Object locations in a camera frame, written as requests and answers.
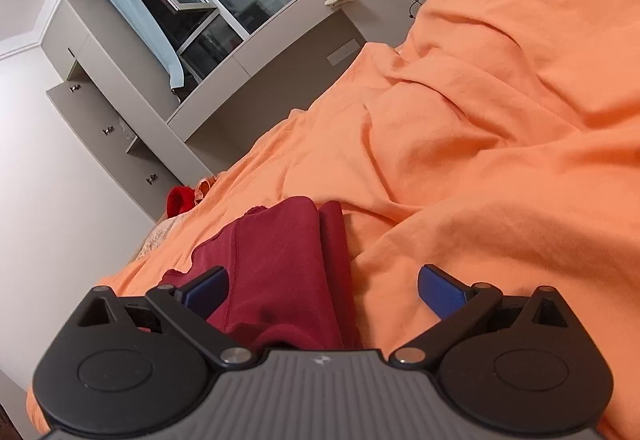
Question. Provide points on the small orange cloth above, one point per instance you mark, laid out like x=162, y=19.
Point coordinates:
x=207, y=185

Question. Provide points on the orange blanket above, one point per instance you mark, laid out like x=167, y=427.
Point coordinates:
x=500, y=144

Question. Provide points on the bright red cloth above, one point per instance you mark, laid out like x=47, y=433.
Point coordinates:
x=180, y=202

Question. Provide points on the light blue curtain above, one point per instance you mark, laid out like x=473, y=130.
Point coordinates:
x=145, y=29

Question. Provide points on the grey cabinet door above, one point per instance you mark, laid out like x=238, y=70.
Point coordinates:
x=110, y=139

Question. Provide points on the beige lace cloth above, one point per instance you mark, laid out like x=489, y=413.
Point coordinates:
x=152, y=240

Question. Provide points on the dark red sweater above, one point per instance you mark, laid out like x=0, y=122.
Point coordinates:
x=280, y=270

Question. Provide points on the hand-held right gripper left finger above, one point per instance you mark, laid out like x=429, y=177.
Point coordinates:
x=206, y=291

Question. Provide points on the white wall socket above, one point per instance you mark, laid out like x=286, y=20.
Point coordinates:
x=345, y=52

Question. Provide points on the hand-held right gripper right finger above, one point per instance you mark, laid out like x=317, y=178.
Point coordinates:
x=440, y=290

